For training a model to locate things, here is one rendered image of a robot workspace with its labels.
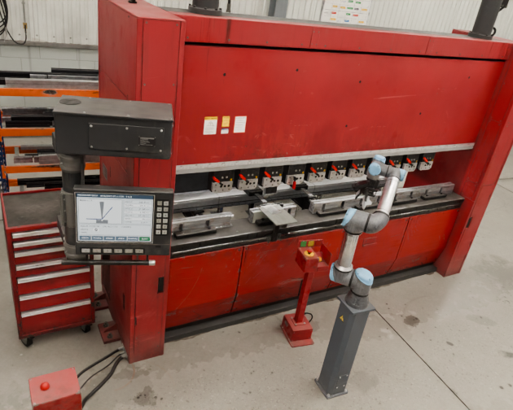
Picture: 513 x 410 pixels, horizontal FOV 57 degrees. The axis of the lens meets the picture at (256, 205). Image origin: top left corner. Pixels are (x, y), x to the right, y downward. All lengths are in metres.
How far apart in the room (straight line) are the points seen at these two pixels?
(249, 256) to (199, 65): 1.45
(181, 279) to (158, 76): 1.46
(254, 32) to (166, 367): 2.32
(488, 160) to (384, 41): 1.73
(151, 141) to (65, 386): 1.18
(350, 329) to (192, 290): 1.14
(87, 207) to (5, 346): 1.78
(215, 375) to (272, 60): 2.17
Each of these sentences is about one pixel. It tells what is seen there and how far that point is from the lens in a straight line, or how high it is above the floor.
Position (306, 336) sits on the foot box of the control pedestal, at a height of 0.04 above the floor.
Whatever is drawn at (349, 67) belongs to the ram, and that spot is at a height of 2.05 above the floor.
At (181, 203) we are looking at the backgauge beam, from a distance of 3.52.
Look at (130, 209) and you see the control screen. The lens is 2.30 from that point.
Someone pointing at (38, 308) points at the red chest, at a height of 0.35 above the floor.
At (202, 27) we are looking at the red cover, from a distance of 2.83.
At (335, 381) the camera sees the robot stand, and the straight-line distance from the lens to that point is 3.49.
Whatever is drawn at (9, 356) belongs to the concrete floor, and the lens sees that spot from 3.78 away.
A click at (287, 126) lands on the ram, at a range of 3.31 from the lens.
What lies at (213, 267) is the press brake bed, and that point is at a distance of 3.45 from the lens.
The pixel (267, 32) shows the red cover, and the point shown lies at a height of 2.24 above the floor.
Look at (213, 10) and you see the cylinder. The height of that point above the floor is 2.33.
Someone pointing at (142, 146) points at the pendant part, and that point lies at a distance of 2.19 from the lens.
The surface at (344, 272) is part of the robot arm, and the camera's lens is 2.99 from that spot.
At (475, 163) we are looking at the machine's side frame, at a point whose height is 1.22.
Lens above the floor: 2.62
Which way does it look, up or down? 27 degrees down
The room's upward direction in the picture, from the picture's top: 9 degrees clockwise
